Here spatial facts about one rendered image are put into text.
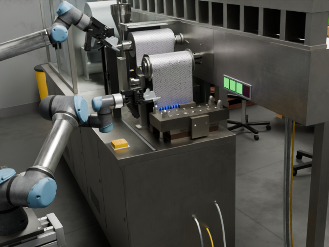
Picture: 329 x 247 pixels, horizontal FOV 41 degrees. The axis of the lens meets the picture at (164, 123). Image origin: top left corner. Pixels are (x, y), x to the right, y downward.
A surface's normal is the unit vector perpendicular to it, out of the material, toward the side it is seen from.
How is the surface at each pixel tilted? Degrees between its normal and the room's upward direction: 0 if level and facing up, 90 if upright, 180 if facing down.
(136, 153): 0
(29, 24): 90
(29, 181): 28
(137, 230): 90
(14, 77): 90
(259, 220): 0
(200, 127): 90
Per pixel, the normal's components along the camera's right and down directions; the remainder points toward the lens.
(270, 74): -0.92, 0.18
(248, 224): -0.05, -0.94
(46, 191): 0.92, 0.15
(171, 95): 0.39, 0.29
